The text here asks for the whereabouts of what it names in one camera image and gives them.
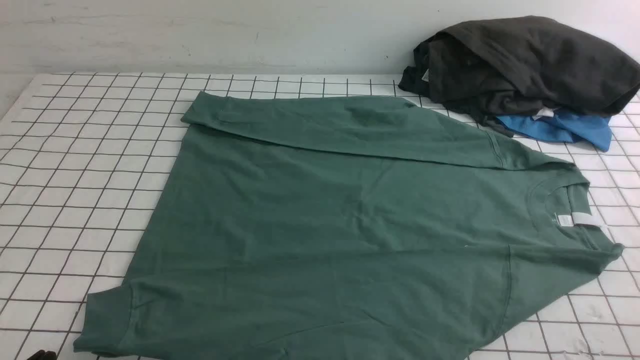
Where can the dark grey garment pile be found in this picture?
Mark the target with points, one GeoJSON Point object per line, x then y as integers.
{"type": "Point", "coordinates": [519, 66]}

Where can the white grid tablecloth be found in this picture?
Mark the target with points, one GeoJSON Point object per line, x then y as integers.
{"type": "Point", "coordinates": [84, 157]}

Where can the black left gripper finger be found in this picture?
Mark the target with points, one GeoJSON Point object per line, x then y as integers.
{"type": "Point", "coordinates": [44, 355]}

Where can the green long-sleeve top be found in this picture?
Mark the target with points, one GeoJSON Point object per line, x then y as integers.
{"type": "Point", "coordinates": [346, 228]}

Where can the blue garment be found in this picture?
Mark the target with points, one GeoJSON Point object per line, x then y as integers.
{"type": "Point", "coordinates": [561, 125]}

